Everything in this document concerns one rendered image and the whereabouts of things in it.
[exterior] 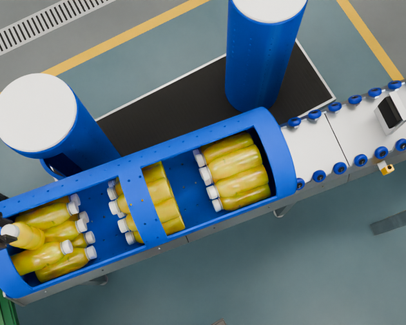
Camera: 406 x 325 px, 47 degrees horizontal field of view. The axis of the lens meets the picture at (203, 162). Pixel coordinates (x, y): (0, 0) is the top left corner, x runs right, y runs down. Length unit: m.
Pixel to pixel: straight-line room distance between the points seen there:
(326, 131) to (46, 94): 0.96
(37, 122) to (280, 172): 0.81
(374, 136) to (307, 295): 1.08
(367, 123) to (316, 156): 0.22
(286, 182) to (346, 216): 1.27
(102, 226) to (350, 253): 1.43
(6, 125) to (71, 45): 1.36
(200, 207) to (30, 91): 0.69
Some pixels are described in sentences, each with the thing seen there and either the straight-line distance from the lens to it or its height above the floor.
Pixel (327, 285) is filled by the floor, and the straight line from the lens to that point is 2.54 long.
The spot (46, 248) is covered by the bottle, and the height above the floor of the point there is 1.12.
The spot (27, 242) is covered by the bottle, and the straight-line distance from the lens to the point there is 1.36.
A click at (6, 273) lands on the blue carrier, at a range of 1.39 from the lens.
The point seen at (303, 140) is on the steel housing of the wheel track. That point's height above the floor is 0.93.
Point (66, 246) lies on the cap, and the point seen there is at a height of 1.11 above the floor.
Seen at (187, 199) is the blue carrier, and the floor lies 0.96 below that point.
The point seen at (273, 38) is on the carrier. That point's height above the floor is 0.93.
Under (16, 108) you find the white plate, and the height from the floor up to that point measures 1.04.
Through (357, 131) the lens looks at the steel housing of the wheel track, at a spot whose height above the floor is 0.93.
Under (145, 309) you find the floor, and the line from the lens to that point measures 2.51.
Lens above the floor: 2.48
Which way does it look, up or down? 75 degrees down
